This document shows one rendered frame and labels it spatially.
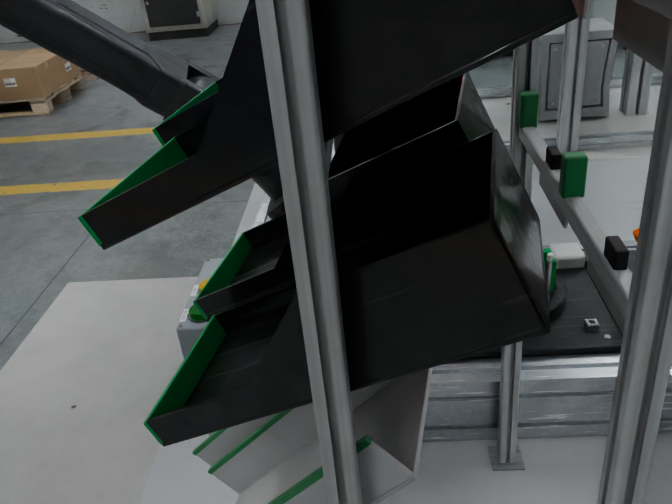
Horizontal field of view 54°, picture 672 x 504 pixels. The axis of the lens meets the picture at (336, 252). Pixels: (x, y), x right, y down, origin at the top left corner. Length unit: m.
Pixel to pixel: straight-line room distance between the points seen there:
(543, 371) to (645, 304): 0.53
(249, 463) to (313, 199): 0.42
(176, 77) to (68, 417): 0.55
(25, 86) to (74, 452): 5.38
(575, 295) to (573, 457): 0.23
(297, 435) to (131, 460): 0.40
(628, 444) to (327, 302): 0.19
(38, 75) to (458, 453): 5.60
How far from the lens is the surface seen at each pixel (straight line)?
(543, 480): 0.89
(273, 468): 0.67
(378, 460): 0.44
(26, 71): 6.21
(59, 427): 1.08
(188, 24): 8.58
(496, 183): 0.37
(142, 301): 1.31
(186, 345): 1.04
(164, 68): 0.81
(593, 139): 1.82
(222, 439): 0.70
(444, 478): 0.88
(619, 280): 0.41
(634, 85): 2.07
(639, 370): 0.38
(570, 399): 0.90
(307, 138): 0.29
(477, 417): 0.90
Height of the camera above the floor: 1.52
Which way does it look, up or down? 29 degrees down
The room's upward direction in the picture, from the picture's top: 6 degrees counter-clockwise
